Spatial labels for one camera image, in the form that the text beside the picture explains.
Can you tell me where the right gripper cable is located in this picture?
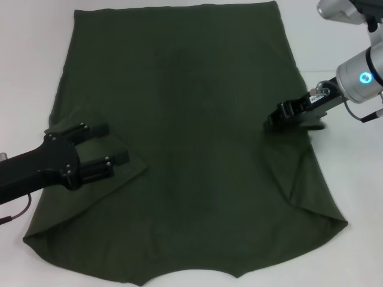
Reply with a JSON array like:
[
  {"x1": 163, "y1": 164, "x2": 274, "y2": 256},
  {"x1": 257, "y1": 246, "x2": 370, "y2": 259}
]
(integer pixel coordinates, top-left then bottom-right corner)
[{"x1": 344, "y1": 98, "x2": 383, "y2": 123}]

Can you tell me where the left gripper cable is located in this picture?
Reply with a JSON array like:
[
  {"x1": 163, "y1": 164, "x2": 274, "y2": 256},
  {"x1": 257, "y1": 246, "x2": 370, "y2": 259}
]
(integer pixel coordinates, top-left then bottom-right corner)
[{"x1": 0, "y1": 194, "x2": 32, "y2": 225}]

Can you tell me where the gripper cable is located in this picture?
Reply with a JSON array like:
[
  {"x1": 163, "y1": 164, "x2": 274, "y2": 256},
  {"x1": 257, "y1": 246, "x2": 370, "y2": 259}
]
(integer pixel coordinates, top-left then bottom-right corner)
[
  {"x1": 344, "y1": 98, "x2": 383, "y2": 123},
  {"x1": 0, "y1": 194, "x2": 32, "y2": 225}
]

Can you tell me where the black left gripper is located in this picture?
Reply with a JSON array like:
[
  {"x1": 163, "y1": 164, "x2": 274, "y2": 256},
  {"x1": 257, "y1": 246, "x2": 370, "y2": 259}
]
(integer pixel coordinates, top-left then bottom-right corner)
[{"x1": 0, "y1": 122, "x2": 129, "y2": 207}]

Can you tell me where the dark green t-shirt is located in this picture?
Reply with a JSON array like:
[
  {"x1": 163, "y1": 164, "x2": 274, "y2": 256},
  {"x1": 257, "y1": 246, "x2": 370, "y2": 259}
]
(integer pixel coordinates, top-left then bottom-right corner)
[{"x1": 22, "y1": 1, "x2": 348, "y2": 287}]

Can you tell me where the silver right cable plug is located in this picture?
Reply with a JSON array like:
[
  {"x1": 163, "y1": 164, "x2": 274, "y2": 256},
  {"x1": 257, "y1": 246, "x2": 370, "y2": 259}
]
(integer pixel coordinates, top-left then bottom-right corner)
[{"x1": 309, "y1": 83, "x2": 330, "y2": 96}]

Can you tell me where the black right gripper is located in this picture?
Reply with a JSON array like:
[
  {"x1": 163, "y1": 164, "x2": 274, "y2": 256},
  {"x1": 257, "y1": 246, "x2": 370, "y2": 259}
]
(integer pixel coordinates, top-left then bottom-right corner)
[{"x1": 263, "y1": 77, "x2": 345, "y2": 131}]

